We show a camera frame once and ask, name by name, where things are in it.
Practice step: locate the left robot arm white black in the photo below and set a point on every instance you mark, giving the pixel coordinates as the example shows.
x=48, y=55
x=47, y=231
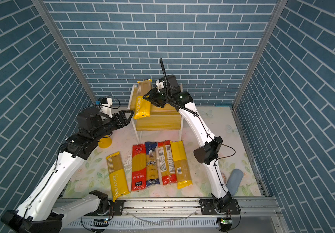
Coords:
x=37, y=214

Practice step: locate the plain yellow pasta package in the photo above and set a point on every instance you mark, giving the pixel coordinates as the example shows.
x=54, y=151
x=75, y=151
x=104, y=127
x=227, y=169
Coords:
x=181, y=165

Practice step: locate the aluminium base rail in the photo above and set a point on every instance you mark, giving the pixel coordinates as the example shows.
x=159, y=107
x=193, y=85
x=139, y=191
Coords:
x=251, y=215

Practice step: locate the grey blue oval pad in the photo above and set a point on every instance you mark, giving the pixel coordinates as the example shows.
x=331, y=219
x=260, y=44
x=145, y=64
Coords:
x=234, y=181

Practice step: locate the red labelled spaghetti package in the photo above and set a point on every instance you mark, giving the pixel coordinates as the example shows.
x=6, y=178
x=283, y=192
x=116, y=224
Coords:
x=167, y=167

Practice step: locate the blue spaghetti package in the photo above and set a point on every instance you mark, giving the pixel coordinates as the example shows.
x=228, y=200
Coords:
x=151, y=166

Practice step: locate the yellow pen holder cup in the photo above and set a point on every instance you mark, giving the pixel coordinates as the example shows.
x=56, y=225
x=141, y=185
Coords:
x=105, y=142

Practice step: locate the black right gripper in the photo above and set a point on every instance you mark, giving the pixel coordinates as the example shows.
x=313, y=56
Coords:
x=154, y=99

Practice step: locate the yellow pastatime pasta package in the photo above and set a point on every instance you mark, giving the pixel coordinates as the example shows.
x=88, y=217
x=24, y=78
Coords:
x=142, y=106
x=117, y=176

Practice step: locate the white frame wooden shelf rack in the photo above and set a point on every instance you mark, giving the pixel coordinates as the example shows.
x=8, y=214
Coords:
x=161, y=119

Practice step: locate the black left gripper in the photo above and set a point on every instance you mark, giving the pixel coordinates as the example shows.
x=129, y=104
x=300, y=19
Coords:
x=123, y=121

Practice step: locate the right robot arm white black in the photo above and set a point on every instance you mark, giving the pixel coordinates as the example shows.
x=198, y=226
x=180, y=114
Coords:
x=167, y=91

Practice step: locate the red yellow spaghetti package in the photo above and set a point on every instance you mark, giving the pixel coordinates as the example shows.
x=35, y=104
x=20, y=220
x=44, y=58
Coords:
x=139, y=172

